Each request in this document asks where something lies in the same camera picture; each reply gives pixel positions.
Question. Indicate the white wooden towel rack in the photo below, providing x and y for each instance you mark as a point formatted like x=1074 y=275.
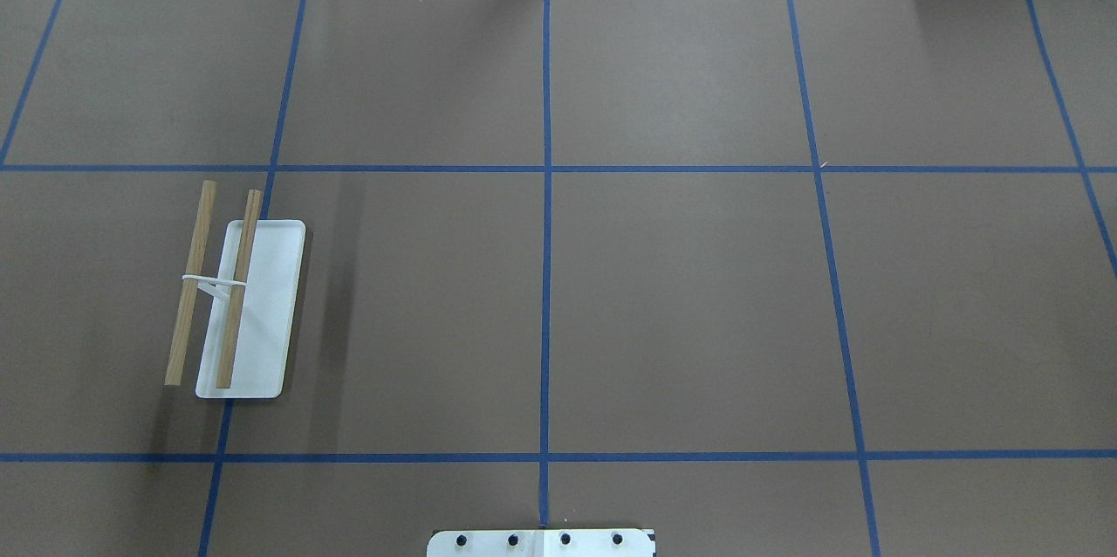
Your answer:
x=246 y=349

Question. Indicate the white camera mast pedestal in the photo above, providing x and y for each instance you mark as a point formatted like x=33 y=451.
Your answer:
x=544 y=542

